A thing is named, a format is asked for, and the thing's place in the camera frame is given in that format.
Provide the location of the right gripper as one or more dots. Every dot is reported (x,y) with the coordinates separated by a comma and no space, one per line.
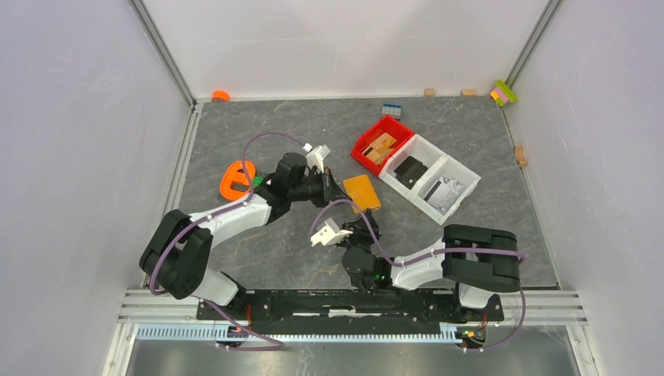
(359,229)

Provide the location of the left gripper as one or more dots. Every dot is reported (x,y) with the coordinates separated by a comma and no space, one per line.
(329,192)

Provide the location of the orange card holder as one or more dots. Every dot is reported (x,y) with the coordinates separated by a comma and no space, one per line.
(362,193)

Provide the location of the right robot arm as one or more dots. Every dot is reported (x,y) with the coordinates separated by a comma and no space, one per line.
(481,262)

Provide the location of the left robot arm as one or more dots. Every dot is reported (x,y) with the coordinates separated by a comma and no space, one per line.
(176,257)

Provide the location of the cards in white bin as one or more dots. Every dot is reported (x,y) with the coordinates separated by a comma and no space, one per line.
(444,193)

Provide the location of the red plastic bin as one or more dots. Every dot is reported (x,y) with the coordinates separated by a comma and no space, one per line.
(386,124)

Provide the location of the black wallet in bin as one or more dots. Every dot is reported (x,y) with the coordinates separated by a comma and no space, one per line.
(409,172)

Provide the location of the white bin near red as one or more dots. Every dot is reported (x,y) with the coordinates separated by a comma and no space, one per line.
(417,147)

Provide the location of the blue lego brick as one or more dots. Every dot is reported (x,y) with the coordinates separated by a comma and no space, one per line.
(392,110)

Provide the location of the white bin far right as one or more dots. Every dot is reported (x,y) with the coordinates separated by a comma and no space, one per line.
(448,167)

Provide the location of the colourful block stack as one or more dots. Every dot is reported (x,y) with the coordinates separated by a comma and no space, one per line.
(502,94)

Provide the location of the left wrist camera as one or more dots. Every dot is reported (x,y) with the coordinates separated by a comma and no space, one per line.
(315,156)

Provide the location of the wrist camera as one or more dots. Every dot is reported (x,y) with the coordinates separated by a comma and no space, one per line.
(315,156)
(329,234)

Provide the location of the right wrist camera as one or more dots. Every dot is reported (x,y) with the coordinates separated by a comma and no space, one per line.
(329,234)

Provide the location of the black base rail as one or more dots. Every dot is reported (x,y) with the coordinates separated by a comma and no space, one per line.
(347,311)

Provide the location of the wooden block on rail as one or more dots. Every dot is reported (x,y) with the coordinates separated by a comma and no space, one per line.
(519,155)

